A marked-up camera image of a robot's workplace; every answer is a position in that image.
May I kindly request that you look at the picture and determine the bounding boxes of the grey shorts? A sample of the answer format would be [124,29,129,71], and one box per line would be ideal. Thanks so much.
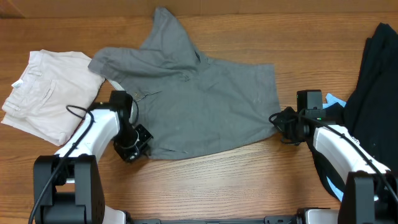
[88,7,280,160]

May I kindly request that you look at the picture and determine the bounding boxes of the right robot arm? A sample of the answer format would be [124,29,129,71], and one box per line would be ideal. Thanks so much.
[264,90,397,224]

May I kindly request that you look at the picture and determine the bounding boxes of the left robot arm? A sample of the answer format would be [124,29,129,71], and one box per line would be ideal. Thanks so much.
[28,91,153,224]

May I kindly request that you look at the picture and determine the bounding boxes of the light blue cloth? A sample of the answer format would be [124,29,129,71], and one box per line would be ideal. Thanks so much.
[323,93,346,109]

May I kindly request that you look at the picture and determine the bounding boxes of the black polo shirt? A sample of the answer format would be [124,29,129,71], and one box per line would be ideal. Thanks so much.
[312,22,398,200]

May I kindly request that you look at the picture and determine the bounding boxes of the folded cream shorts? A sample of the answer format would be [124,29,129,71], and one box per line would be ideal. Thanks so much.
[2,50,104,146]

